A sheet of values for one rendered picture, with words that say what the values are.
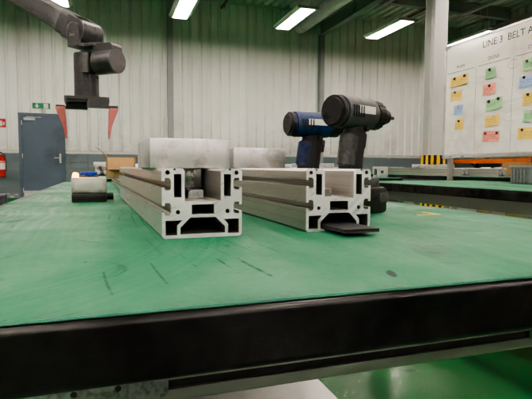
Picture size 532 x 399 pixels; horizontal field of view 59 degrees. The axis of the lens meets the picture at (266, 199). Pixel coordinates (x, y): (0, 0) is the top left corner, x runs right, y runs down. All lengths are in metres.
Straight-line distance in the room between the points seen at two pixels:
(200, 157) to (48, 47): 12.12
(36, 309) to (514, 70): 3.96
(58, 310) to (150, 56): 12.48
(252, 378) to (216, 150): 0.34
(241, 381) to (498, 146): 3.81
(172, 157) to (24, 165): 11.86
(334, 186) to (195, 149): 0.21
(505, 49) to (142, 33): 9.98
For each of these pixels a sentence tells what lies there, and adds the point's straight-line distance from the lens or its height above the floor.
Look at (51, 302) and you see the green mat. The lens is 0.34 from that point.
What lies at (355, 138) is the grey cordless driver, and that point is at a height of 0.92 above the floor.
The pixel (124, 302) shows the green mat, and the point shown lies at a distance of 0.32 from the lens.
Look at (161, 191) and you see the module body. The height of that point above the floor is 0.84.
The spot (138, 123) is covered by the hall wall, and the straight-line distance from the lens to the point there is 12.44.
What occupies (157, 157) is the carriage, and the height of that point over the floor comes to 0.88.
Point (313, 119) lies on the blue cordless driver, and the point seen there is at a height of 0.98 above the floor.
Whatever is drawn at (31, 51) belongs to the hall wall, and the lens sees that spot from 12.79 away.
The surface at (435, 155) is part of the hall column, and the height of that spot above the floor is 1.09.
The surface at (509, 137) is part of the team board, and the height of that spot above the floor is 1.10.
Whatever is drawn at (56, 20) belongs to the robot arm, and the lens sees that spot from 1.31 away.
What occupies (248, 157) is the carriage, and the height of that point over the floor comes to 0.88.
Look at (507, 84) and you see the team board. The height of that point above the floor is 1.51.
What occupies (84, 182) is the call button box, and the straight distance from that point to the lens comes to 1.21.
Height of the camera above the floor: 0.87
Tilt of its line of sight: 4 degrees down
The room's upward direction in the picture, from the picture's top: straight up
